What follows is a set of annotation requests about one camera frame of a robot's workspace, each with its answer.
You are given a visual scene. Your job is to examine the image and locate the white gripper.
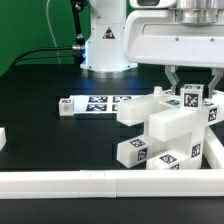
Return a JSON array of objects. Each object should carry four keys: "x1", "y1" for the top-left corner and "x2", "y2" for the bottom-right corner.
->
[{"x1": 124, "y1": 0, "x2": 224, "y2": 98}]

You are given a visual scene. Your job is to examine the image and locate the white cube nut with marker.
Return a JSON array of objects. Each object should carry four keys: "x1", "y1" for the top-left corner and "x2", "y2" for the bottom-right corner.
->
[{"x1": 180, "y1": 84, "x2": 204, "y2": 110}]

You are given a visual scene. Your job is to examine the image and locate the white chair backrest frame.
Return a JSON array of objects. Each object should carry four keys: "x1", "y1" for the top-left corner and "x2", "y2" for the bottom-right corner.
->
[{"x1": 117, "y1": 86, "x2": 224, "y2": 142}]

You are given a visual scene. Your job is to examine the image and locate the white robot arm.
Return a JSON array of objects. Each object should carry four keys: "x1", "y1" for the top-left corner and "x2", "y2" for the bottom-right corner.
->
[{"x1": 81, "y1": 0, "x2": 224, "y2": 90}]

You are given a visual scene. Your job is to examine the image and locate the white marker base sheet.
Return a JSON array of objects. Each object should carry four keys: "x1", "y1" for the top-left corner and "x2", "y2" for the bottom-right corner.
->
[{"x1": 69, "y1": 95, "x2": 137, "y2": 114}]

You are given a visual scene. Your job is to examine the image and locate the white U-shaped fence frame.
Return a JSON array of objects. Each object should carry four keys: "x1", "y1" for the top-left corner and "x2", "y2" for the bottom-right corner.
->
[{"x1": 0, "y1": 125, "x2": 224, "y2": 200}]

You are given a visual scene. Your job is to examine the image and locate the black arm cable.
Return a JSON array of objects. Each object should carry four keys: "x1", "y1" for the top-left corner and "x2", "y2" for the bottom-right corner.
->
[{"x1": 9, "y1": 0, "x2": 88, "y2": 69}]

